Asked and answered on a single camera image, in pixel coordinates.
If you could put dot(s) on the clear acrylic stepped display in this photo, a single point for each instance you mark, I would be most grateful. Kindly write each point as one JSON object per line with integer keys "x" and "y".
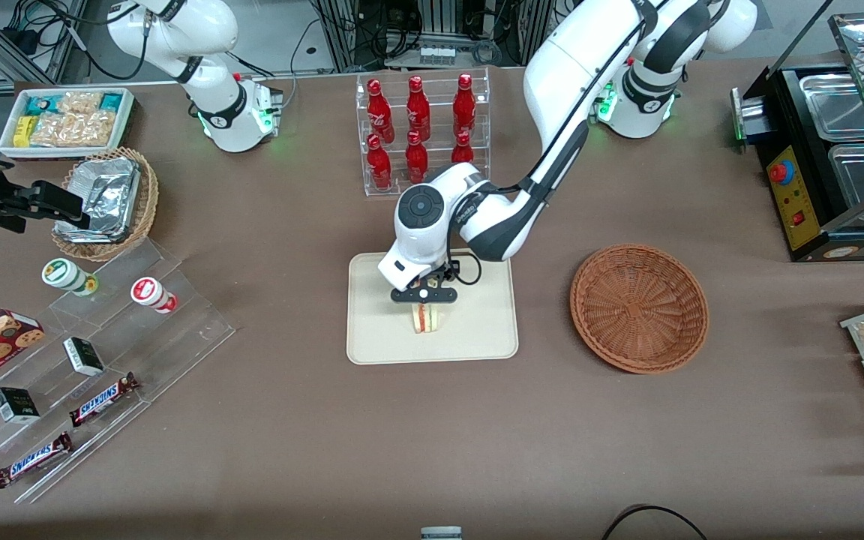
{"x": 177, "y": 330}

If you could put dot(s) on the white rectangular snack tray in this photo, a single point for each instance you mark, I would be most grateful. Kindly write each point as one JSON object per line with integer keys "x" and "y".
{"x": 6, "y": 139}

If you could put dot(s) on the small black box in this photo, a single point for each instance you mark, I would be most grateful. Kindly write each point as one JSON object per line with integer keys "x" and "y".
{"x": 16, "y": 405}
{"x": 83, "y": 356}

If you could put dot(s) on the white power strip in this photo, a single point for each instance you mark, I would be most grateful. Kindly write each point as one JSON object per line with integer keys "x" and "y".
{"x": 436, "y": 54}

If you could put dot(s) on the brown wicker basket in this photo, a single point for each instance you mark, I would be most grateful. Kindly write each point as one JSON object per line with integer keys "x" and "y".
{"x": 638, "y": 307}

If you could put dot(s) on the Snickers chocolate bar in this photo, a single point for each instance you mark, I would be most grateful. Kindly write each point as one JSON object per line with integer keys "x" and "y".
{"x": 102, "y": 400}
{"x": 31, "y": 461}

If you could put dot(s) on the light tan wicker basket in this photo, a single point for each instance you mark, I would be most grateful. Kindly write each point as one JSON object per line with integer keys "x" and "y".
{"x": 149, "y": 202}

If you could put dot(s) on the grey device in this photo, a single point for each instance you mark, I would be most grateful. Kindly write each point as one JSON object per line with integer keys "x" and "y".
{"x": 441, "y": 533}

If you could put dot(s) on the green lid drink cup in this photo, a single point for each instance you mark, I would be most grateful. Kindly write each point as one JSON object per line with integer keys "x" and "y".
{"x": 61, "y": 274}

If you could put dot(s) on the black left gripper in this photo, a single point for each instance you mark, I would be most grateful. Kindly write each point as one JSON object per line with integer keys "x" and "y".
{"x": 442, "y": 272}

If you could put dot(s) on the black hot dog warmer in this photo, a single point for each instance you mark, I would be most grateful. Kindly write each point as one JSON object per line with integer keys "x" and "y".
{"x": 803, "y": 217}

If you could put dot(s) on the red cola bottle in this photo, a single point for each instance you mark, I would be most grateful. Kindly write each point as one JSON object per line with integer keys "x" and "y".
{"x": 379, "y": 165}
{"x": 418, "y": 109}
{"x": 416, "y": 159}
{"x": 379, "y": 112}
{"x": 462, "y": 148}
{"x": 464, "y": 105}

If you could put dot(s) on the red lid drink cup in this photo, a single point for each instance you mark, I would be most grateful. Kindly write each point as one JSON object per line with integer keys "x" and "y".
{"x": 148, "y": 292}

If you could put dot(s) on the triangular sandwich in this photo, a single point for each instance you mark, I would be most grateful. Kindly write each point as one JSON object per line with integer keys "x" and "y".
{"x": 425, "y": 321}

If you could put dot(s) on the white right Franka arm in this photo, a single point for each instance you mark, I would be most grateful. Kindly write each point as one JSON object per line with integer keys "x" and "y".
{"x": 214, "y": 105}

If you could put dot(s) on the teal snack pack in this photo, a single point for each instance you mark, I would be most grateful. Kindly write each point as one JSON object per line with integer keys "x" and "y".
{"x": 42, "y": 105}
{"x": 112, "y": 101}

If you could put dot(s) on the aluminium equipment rack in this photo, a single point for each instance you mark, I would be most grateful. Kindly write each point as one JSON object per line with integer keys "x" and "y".
{"x": 439, "y": 19}

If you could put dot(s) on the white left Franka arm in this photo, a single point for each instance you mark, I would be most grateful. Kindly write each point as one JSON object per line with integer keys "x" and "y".
{"x": 574, "y": 67}

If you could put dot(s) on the yellow snack pack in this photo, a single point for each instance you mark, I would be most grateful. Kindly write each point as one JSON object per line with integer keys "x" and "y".
{"x": 25, "y": 131}

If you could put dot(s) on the clear acrylic bottle rack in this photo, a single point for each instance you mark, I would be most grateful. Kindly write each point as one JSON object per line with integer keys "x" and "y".
{"x": 439, "y": 82}

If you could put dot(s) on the silver foil container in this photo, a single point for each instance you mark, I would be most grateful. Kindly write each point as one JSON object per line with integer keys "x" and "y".
{"x": 106, "y": 195}

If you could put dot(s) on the cream plastic tray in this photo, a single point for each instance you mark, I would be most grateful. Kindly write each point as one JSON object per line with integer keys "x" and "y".
{"x": 477, "y": 330}

